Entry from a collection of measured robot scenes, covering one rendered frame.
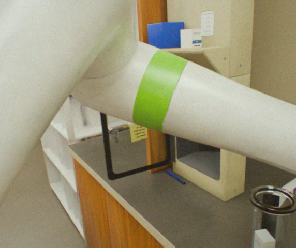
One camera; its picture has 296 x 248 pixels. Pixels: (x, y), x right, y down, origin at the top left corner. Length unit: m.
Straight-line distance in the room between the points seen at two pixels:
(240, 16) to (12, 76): 0.83
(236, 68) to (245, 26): 0.13
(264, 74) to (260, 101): 1.01
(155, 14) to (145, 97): 0.85
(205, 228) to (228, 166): 0.24
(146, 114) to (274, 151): 0.17
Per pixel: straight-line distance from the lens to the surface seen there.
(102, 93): 0.37
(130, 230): 1.27
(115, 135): 1.08
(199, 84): 0.36
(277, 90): 1.35
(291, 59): 1.31
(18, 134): 0.21
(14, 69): 0.21
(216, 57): 0.88
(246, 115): 0.36
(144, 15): 1.16
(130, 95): 0.36
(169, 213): 1.04
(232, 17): 0.93
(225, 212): 1.06
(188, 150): 1.28
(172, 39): 1.03
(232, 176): 1.08
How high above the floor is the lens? 1.55
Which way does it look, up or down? 18 degrees down
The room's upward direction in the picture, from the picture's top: 4 degrees counter-clockwise
